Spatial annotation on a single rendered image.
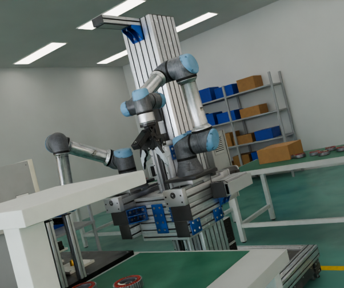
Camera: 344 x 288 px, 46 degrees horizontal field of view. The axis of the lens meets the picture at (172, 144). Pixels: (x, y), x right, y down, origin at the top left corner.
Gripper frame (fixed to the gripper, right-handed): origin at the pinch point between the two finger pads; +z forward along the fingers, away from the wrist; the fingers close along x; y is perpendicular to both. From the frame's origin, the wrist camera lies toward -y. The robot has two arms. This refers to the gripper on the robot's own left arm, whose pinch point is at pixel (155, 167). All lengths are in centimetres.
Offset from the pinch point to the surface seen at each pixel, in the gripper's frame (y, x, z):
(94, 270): -23, 30, 38
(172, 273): -18.1, -12.2, 40.1
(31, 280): -92, -44, 9
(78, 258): -31, 28, 29
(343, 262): 179, -5, 116
